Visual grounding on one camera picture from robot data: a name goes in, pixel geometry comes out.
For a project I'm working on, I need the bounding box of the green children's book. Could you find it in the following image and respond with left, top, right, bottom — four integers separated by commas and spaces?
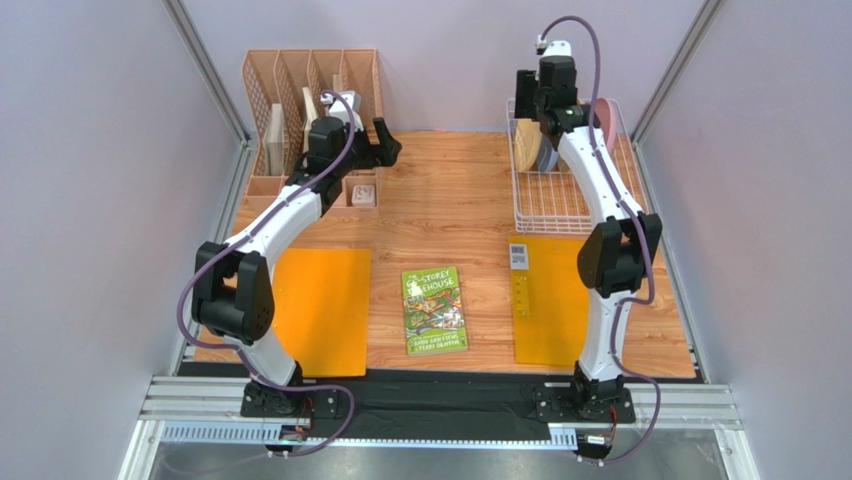
401, 266, 469, 356

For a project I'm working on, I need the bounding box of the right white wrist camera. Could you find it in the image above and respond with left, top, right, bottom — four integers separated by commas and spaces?
536, 36, 573, 58

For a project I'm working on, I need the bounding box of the blue plate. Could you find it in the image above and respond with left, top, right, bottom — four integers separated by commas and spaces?
535, 134, 559, 173

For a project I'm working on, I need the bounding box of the aluminium frame post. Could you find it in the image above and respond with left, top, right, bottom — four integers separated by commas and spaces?
631, 0, 726, 146
162, 0, 251, 146

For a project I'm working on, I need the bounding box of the aluminium front rail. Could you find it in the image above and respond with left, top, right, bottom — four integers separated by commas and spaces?
119, 364, 759, 479

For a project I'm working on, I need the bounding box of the black base mat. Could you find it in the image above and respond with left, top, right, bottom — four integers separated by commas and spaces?
240, 369, 636, 441

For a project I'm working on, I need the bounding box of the right orange folder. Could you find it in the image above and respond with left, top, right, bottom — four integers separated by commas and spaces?
509, 235, 589, 372

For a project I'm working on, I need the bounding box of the right aluminium frame post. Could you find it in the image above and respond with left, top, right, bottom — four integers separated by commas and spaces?
631, 0, 726, 146

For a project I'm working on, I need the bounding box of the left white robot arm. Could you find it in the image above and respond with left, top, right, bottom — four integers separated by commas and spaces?
181, 117, 402, 416

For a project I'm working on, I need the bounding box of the white wire dish rack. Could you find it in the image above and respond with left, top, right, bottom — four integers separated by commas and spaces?
506, 98, 652, 236

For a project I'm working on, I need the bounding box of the left aluminium frame post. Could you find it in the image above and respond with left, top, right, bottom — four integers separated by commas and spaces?
162, 0, 251, 146

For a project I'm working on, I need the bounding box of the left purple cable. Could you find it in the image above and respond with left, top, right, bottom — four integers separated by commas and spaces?
175, 89, 357, 461

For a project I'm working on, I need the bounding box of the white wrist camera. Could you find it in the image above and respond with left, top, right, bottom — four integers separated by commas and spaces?
536, 36, 573, 58
320, 90, 364, 132

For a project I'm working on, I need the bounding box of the orange folder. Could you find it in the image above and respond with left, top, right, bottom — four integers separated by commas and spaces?
272, 248, 371, 378
509, 235, 589, 372

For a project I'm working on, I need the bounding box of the pink plate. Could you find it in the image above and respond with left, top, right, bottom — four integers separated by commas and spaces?
594, 98, 618, 155

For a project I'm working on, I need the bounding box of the left beige book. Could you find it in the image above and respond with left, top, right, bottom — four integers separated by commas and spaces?
264, 103, 286, 176

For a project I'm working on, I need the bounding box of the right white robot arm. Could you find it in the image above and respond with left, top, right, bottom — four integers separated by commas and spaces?
515, 53, 662, 420

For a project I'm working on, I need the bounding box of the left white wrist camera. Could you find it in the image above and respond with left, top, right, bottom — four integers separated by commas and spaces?
320, 90, 364, 132

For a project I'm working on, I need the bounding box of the pink desk file organizer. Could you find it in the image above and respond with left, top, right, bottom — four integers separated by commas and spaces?
242, 48, 401, 218

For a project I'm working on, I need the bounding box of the cream yellow plate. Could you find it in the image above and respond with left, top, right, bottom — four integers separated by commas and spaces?
513, 118, 542, 172

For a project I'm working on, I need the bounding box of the left orange folder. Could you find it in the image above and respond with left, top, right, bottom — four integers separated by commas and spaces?
272, 248, 371, 378

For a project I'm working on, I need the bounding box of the middle beige book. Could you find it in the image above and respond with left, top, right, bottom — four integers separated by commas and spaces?
302, 87, 319, 153

